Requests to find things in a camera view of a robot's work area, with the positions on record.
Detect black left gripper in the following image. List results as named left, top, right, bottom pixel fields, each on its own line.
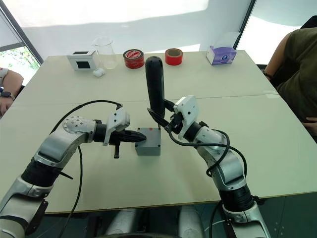
left=108, top=130, right=147, bottom=159

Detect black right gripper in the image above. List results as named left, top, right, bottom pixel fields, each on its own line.
left=147, top=99, right=185, bottom=134

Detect grey plastic box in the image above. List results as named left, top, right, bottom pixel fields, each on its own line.
left=135, top=127, right=162, bottom=157

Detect black electric screwdriver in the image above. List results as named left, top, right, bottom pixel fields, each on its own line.
left=145, top=56, right=166, bottom=130

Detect grey box lid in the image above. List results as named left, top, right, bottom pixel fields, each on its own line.
left=137, top=127, right=162, bottom=147

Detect purple tissue box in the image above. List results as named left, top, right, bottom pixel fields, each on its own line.
left=206, top=31, right=241, bottom=66

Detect bare hand with smartwatch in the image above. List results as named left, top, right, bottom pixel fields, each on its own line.
left=0, top=97, right=13, bottom=119

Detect red tape roll cardboard core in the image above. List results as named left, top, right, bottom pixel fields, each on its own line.
left=165, top=48, right=184, bottom=66

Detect red printed tape roll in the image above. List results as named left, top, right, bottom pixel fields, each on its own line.
left=123, top=49, right=146, bottom=69

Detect clear glass beaker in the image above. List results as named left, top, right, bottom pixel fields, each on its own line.
left=92, top=36, right=118, bottom=70

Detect grey rounded shape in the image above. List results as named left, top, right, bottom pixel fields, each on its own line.
left=106, top=209, right=140, bottom=238
left=177, top=205, right=207, bottom=238

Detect white cube with black square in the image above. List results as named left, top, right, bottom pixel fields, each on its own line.
left=66, top=50, right=99, bottom=72

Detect dark smartwatch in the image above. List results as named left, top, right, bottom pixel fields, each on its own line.
left=0, top=91, right=16, bottom=102

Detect person in olive shirt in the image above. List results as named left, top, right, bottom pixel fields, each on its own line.
left=262, top=26, right=317, bottom=145

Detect black chair back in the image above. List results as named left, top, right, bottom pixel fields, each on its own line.
left=300, top=15, right=317, bottom=31

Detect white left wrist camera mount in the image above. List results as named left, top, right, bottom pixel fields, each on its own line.
left=103, top=108, right=131, bottom=147

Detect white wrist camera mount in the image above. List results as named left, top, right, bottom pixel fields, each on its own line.
left=173, top=95, right=200, bottom=140
left=103, top=108, right=131, bottom=147

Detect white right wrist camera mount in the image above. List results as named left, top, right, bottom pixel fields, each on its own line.
left=173, top=95, right=200, bottom=140

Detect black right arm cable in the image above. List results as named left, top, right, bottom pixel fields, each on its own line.
left=167, top=127, right=248, bottom=184

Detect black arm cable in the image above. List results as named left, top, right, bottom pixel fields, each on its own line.
left=167, top=127, right=248, bottom=184
left=51, top=100, right=123, bottom=238

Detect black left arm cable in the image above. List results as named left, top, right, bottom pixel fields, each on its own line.
left=51, top=100, right=123, bottom=238

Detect black window frame post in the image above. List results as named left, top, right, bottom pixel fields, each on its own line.
left=236, top=0, right=257, bottom=52
left=0, top=0, right=45, bottom=68

